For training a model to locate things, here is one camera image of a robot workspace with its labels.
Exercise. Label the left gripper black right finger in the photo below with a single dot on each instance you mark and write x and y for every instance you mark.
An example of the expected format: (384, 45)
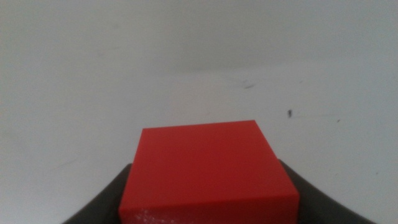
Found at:
(317, 208)

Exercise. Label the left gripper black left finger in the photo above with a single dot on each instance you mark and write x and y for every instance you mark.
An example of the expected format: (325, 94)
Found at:
(105, 205)

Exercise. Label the red cube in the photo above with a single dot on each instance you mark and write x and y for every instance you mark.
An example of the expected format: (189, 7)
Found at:
(205, 168)

